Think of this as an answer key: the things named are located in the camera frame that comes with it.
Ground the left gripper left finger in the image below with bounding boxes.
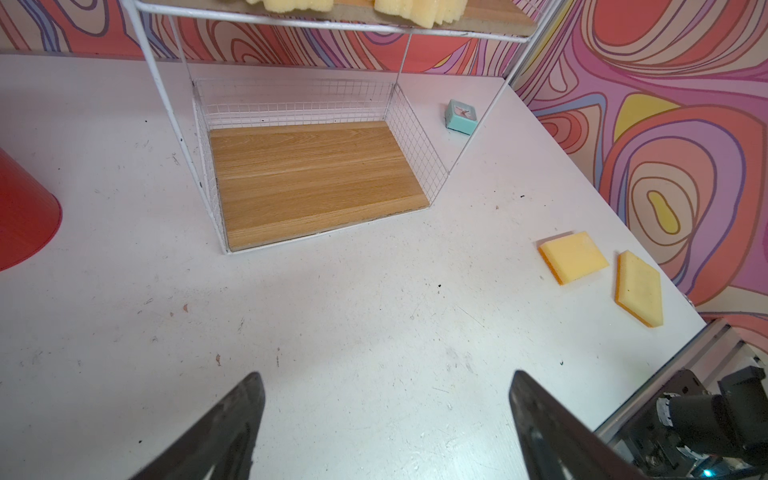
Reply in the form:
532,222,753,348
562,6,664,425
134,372,266,479

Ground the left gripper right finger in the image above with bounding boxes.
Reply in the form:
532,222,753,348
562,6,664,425
508,370,646,479

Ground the yellow pink smiley sponge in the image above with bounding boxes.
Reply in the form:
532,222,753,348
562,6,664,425
374,0,468,29

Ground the yellow sponge near right edge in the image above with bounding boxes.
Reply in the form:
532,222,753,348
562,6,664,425
615,251,664,328

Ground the yellow rectangular sponge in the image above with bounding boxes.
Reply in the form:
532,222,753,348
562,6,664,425
538,232,609,285

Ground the red cylindrical cup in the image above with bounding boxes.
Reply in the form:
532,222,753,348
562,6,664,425
1,150,63,271

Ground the mint square alarm clock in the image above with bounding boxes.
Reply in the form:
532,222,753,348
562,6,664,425
444,99,479,135

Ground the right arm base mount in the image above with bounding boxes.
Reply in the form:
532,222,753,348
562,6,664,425
606,366,767,479

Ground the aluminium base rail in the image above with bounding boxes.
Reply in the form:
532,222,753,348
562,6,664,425
593,317,768,457

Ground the white wire wooden shelf rack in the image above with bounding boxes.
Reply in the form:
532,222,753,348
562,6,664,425
124,1,558,254

